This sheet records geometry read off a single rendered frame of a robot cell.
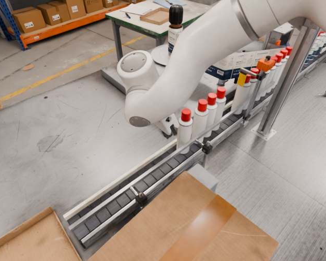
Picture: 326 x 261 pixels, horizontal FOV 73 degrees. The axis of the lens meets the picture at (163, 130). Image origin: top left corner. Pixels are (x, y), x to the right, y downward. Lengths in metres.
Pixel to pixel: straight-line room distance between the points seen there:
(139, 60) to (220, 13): 0.19
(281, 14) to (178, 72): 0.18
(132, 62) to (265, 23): 0.26
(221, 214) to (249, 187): 0.42
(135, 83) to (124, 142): 0.55
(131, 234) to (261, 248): 0.25
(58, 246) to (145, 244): 0.42
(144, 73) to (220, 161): 0.58
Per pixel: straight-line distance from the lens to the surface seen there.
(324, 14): 0.41
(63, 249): 0.83
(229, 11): 0.42
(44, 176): 1.00
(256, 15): 0.41
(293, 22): 0.93
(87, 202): 0.77
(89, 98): 1.29
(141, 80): 0.49
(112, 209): 0.78
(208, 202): 0.52
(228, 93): 1.23
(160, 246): 0.47
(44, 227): 0.88
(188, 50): 0.44
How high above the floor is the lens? 1.57
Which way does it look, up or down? 46 degrees down
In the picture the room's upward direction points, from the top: straight up
